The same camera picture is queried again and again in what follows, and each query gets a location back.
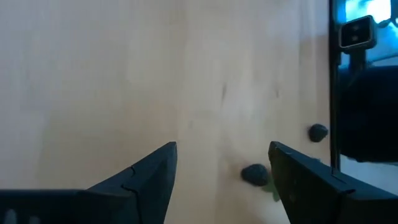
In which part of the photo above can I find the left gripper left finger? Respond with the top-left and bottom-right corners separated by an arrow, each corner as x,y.
0,142 -> 178,224

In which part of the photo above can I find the large black object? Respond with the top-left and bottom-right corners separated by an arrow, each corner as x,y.
340,67 -> 398,163

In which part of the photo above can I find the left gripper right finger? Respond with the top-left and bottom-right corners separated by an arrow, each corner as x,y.
269,141 -> 398,224

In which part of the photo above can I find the small dark blackberry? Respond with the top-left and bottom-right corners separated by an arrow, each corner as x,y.
241,164 -> 270,187

